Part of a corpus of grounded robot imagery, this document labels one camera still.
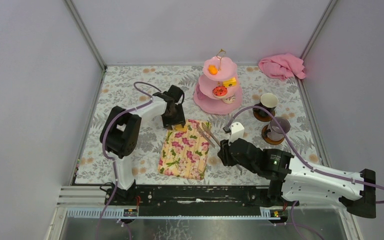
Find tan biscuit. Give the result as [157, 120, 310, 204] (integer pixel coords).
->
[174, 124, 188, 132]

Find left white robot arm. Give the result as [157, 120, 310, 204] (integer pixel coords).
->
[99, 85, 186, 206]

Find chocolate drizzle donut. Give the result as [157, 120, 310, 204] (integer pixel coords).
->
[222, 95, 236, 104]

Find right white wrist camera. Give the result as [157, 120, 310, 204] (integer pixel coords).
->
[223, 122, 245, 144]

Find metal tongs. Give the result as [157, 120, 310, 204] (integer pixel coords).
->
[196, 123, 243, 175]

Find red donut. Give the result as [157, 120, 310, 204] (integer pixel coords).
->
[212, 86, 228, 99]

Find floral tablecloth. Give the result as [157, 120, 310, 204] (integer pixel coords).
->
[73, 66, 323, 186]

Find orange tart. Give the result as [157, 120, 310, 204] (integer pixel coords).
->
[207, 64, 218, 76]

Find brown wooden saucer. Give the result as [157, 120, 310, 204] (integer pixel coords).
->
[261, 125, 285, 145]
[253, 111, 272, 122]

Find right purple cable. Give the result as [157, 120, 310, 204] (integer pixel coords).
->
[224, 105, 384, 205]

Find yellow roll cake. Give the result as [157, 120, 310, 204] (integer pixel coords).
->
[222, 77, 237, 88]

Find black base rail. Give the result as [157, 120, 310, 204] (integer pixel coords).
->
[100, 183, 293, 217]

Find black mug white inside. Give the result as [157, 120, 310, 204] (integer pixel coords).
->
[253, 93, 279, 116]

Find pink three-tier cake stand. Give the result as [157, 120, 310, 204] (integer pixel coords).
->
[193, 49, 243, 115]

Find purple mug black handle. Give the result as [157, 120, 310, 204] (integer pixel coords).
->
[268, 117, 291, 141]

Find floral dessert tray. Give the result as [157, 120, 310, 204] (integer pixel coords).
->
[157, 119, 212, 181]

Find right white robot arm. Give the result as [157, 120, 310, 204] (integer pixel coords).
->
[217, 138, 377, 219]

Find pink wafer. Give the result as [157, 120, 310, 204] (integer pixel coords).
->
[195, 91, 205, 100]

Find pink cloth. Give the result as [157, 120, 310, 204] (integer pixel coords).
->
[258, 53, 307, 81]

